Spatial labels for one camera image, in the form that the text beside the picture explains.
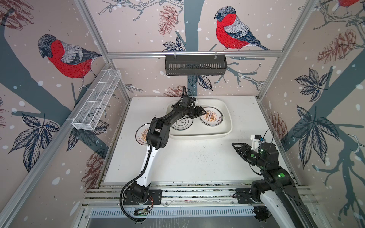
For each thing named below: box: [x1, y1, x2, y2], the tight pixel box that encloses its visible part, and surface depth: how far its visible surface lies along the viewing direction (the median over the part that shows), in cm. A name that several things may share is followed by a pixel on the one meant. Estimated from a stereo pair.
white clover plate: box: [171, 116, 194, 131], surface depth 103 cm
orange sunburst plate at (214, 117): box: [199, 106, 224, 127], surface depth 108 cm
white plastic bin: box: [166, 98, 233, 140], surface depth 105 cm
